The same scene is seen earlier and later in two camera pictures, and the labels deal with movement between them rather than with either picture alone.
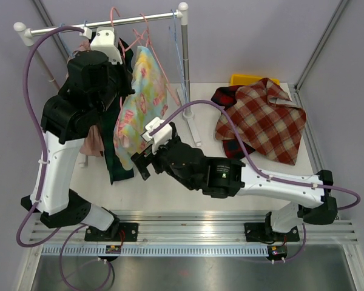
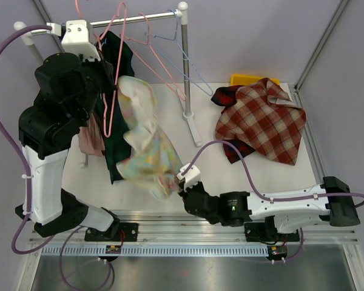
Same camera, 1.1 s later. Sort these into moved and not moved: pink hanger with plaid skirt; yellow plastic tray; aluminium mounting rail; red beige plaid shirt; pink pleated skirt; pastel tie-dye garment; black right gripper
Moved: black right gripper; pink hanger with plaid skirt; pastel tie-dye garment
Not moved: red beige plaid shirt; pink pleated skirt; yellow plastic tray; aluminium mounting rail
